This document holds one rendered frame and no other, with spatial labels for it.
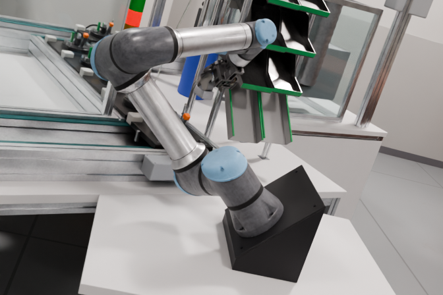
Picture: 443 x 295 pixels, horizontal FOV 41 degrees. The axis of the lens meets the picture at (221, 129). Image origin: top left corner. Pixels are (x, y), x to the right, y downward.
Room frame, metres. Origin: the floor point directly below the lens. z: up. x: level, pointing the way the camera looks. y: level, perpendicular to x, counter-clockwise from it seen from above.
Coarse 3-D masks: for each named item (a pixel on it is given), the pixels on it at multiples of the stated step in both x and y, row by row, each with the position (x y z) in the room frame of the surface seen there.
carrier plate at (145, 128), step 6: (126, 120) 2.07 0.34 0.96; (132, 126) 2.03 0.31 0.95; (138, 126) 2.01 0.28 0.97; (144, 126) 2.03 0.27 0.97; (186, 126) 2.17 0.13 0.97; (144, 132) 1.97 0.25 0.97; (150, 132) 1.98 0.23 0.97; (192, 132) 2.12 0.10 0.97; (144, 138) 1.95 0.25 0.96; (150, 138) 1.93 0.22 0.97; (156, 138) 1.94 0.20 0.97; (198, 138) 2.08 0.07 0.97; (150, 144) 1.91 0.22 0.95; (156, 144) 1.89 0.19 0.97; (204, 144) 2.03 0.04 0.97; (210, 150) 2.03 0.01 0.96
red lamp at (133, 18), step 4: (128, 12) 2.01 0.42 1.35; (132, 12) 2.00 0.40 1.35; (136, 12) 2.01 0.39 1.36; (128, 16) 2.01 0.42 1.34; (132, 16) 2.00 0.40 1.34; (136, 16) 2.01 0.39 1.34; (140, 16) 2.02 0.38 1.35; (128, 20) 2.01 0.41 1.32; (132, 20) 2.00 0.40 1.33; (136, 20) 2.01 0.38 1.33; (140, 20) 2.03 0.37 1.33; (132, 24) 2.00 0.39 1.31; (136, 24) 2.01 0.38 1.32
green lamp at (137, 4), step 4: (132, 0) 2.01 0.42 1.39; (136, 0) 2.00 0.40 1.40; (140, 0) 2.01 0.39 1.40; (144, 0) 2.02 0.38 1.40; (132, 4) 2.01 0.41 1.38; (136, 4) 2.00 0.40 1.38; (140, 4) 2.01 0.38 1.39; (144, 4) 2.03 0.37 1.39; (132, 8) 2.01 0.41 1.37; (136, 8) 2.00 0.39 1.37; (140, 8) 2.01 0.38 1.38; (140, 12) 2.01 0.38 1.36
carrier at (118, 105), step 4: (116, 96) 2.27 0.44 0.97; (120, 96) 2.29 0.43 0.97; (124, 96) 2.24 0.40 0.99; (116, 100) 2.22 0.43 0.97; (120, 100) 2.24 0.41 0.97; (124, 100) 2.22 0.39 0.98; (128, 100) 2.21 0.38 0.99; (116, 104) 2.18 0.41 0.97; (120, 104) 2.19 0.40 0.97; (124, 104) 2.21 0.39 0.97; (128, 104) 2.19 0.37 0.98; (132, 104) 2.19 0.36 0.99; (116, 108) 2.15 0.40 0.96; (120, 108) 2.14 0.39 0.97; (124, 108) 2.16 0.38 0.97; (128, 108) 2.17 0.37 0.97; (132, 108) 2.19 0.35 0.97; (120, 112) 2.12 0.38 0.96; (124, 112) 2.11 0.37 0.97; (128, 112) 2.13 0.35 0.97; (136, 112) 2.16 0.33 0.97; (124, 116) 2.09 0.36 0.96
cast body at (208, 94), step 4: (208, 84) 2.05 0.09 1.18; (212, 84) 2.06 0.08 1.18; (196, 88) 2.07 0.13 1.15; (200, 88) 2.05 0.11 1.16; (208, 88) 2.05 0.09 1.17; (212, 88) 2.06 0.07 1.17; (196, 92) 2.06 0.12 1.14; (200, 92) 2.04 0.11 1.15; (204, 92) 2.03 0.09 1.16; (208, 92) 2.04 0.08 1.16; (212, 92) 2.05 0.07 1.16; (200, 96) 2.04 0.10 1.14; (204, 96) 2.03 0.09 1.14; (208, 96) 2.04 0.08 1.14; (212, 96) 2.05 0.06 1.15
